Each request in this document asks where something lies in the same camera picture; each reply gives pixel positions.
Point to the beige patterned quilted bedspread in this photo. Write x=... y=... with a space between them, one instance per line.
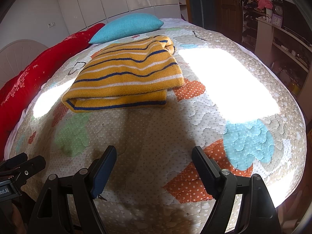
x=230 y=105

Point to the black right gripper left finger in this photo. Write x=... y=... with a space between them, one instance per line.
x=51 y=213

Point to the white fan headboard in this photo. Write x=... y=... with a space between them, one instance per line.
x=16 y=56

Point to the dark wooden door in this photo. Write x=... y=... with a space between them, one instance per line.
x=224 y=16

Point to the teal knit pillow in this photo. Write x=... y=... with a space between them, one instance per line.
x=129 y=25

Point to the purple alarm clock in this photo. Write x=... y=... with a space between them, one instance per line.
x=276 y=20

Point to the red embroidered quilt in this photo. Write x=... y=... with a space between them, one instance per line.
x=36 y=77

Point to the white glossy wardrobe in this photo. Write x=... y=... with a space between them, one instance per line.
x=81 y=14

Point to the pink clothes pile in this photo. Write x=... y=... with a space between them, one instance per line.
x=264 y=4

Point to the white wall socket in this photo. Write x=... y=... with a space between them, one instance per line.
x=52 y=24

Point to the black round clock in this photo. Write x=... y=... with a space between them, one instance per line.
x=278 y=9

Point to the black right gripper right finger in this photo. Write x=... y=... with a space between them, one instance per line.
x=257 y=213

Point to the white shelf unit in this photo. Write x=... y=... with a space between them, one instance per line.
x=286 y=51

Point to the yellow striped knit sweater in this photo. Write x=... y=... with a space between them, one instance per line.
x=121 y=75

